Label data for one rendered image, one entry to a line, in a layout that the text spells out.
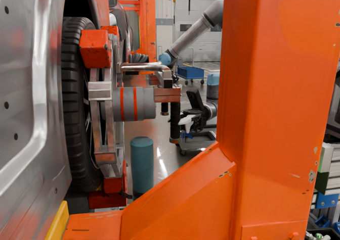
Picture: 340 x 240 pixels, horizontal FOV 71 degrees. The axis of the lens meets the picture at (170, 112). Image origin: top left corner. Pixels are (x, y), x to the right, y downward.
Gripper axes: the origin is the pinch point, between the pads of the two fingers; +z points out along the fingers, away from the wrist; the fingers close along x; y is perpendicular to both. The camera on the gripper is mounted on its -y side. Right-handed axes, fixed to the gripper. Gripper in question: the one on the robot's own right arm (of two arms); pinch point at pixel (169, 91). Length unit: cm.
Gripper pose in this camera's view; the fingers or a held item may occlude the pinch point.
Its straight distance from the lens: 132.3
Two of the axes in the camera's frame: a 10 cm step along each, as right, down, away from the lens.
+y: 4.6, -8.1, -3.5
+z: 1.3, 4.6, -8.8
